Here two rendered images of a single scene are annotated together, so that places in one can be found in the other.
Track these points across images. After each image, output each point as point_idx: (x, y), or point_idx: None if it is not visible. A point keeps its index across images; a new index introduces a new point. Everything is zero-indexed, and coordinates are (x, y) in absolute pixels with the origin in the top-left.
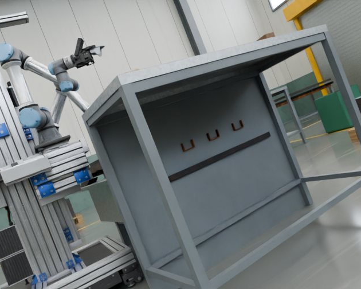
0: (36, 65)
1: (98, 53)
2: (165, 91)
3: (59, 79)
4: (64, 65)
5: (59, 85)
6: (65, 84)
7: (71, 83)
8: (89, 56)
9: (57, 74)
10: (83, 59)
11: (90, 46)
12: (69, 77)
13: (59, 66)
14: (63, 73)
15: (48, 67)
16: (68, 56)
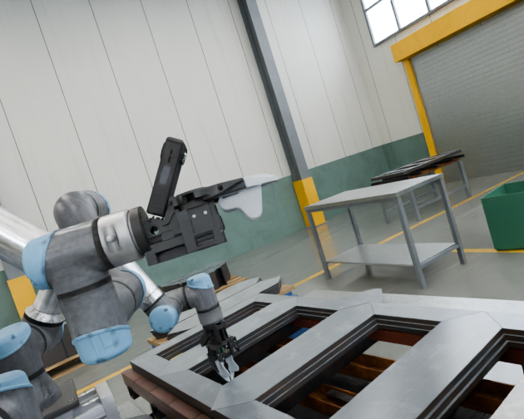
0: None
1: (254, 215)
2: (518, 386)
3: (73, 319)
4: (101, 260)
5: (72, 341)
6: (101, 343)
7: (128, 327)
8: (215, 229)
9: (64, 298)
10: (189, 239)
11: (224, 186)
12: (117, 301)
13: (76, 264)
14: (96, 293)
15: (25, 267)
16: (121, 219)
